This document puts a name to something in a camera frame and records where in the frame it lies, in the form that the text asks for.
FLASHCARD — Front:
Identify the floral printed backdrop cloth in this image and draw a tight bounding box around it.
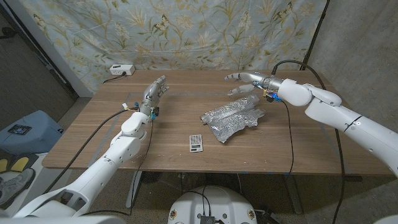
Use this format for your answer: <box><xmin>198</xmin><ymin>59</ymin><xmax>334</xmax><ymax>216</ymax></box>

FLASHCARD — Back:
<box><xmin>18</xmin><ymin>0</ymin><xmax>327</xmax><ymax>94</ymax></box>

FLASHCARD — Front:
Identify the black card with print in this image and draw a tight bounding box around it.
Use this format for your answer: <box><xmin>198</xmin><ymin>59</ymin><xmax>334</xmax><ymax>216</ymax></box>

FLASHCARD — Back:
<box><xmin>7</xmin><ymin>124</ymin><xmax>32</xmax><ymax>136</ymax></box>

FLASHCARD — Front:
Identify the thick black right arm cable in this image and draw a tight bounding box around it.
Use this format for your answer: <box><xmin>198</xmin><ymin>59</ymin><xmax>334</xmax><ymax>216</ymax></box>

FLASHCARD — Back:
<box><xmin>271</xmin><ymin>59</ymin><xmax>346</xmax><ymax>224</ymax></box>

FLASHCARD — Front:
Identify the black outlet power cord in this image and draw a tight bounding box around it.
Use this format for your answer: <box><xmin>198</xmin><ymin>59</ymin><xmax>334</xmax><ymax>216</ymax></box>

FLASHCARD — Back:
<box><xmin>103</xmin><ymin>72</ymin><xmax>127</xmax><ymax>84</ymax></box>

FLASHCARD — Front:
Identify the white table leg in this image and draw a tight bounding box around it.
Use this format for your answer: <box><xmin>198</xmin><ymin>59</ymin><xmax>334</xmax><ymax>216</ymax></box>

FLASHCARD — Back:
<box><xmin>125</xmin><ymin>170</ymin><xmax>142</xmax><ymax>208</ymax></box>

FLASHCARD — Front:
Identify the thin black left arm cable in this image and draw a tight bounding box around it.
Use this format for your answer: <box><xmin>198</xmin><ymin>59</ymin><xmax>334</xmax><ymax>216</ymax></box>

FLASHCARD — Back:
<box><xmin>80</xmin><ymin>119</ymin><xmax>155</xmax><ymax>217</ymax></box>

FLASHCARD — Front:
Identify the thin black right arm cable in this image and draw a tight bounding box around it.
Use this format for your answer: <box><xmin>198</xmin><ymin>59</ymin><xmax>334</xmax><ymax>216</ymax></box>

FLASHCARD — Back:
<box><xmin>281</xmin><ymin>99</ymin><xmax>295</xmax><ymax>180</ymax></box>

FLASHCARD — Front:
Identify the black torso cable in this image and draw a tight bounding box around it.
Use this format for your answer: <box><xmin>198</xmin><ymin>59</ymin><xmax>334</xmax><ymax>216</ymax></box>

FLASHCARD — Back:
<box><xmin>183</xmin><ymin>185</ymin><xmax>212</xmax><ymax>217</ymax></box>

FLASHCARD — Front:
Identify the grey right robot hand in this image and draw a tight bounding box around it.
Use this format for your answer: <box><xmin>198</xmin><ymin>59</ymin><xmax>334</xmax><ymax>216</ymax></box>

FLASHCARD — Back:
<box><xmin>224</xmin><ymin>72</ymin><xmax>284</xmax><ymax>96</ymax></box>

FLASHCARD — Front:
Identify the grey table leg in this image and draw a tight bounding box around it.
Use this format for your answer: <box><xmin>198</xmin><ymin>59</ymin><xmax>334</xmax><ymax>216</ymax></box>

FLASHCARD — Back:
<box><xmin>282</xmin><ymin>174</ymin><xmax>304</xmax><ymax>215</ymax></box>

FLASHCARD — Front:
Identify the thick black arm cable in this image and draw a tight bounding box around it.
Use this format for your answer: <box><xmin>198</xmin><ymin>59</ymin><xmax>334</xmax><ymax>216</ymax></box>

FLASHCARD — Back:
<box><xmin>271</xmin><ymin>59</ymin><xmax>346</xmax><ymax>224</ymax></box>
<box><xmin>43</xmin><ymin>107</ymin><xmax>137</xmax><ymax>194</ymax></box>

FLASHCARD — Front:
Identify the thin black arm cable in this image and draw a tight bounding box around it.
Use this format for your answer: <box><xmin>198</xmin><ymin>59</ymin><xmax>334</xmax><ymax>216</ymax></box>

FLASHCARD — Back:
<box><xmin>80</xmin><ymin>119</ymin><xmax>155</xmax><ymax>217</ymax></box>
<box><xmin>281</xmin><ymin>99</ymin><xmax>295</xmax><ymax>180</ymax></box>

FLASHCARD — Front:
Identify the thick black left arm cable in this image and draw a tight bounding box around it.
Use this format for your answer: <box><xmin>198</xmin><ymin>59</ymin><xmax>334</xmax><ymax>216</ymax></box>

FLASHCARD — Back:
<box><xmin>43</xmin><ymin>107</ymin><xmax>137</xmax><ymax>194</ymax></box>

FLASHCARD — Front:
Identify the white power outlet box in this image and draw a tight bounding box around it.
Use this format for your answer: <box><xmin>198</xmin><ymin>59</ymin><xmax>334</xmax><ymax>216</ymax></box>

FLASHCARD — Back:
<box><xmin>109</xmin><ymin>64</ymin><xmax>136</xmax><ymax>76</ymax></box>

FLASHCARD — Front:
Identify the small white calculator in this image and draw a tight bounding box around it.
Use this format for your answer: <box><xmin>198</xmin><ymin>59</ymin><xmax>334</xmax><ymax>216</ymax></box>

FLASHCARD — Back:
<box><xmin>189</xmin><ymin>134</ymin><xmax>203</xmax><ymax>153</ymax></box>

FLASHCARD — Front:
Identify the black backdrop stand pole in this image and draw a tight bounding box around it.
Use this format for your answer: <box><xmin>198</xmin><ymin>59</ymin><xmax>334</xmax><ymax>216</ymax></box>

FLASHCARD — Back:
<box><xmin>300</xmin><ymin>0</ymin><xmax>330</xmax><ymax>71</ymax></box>

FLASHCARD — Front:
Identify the grey-white slanted frame post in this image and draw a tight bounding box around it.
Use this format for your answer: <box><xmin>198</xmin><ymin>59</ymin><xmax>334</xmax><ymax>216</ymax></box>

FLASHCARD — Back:
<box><xmin>4</xmin><ymin>0</ymin><xmax>94</xmax><ymax>98</ymax></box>

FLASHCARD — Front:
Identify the grey sneaker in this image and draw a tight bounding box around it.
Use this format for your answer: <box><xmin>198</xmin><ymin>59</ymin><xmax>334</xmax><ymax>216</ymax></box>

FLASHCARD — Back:
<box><xmin>0</xmin><ymin>168</ymin><xmax>36</xmax><ymax>208</ymax></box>

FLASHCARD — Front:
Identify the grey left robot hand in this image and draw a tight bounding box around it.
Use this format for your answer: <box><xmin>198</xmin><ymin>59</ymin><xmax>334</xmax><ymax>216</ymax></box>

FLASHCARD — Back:
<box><xmin>139</xmin><ymin>75</ymin><xmax>170</xmax><ymax>116</ymax></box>

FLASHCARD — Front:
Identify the aluminum foil sheet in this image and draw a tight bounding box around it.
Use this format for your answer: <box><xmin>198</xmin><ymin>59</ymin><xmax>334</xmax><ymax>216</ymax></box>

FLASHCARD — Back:
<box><xmin>200</xmin><ymin>94</ymin><xmax>266</xmax><ymax>144</ymax></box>

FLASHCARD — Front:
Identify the white robot torso base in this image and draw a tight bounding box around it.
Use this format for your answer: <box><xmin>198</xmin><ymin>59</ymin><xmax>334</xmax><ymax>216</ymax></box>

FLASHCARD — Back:
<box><xmin>167</xmin><ymin>185</ymin><xmax>258</xmax><ymax>224</ymax></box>

